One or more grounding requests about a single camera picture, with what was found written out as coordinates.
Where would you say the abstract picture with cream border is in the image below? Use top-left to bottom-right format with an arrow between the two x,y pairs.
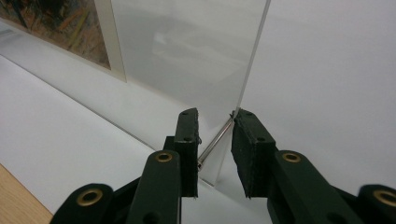
0,0 -> 127,84

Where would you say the clear acrylic plate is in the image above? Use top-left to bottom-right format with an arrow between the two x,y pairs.
0,18 -> 217,188
110,0 -> 272,188

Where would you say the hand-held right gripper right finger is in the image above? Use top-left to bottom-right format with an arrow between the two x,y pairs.
231,108 -> 278,199

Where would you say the metal standoff post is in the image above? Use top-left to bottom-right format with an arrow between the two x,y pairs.
197,115 -> 236,171

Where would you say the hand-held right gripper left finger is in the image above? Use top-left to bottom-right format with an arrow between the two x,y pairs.
163,107 -> 201,199

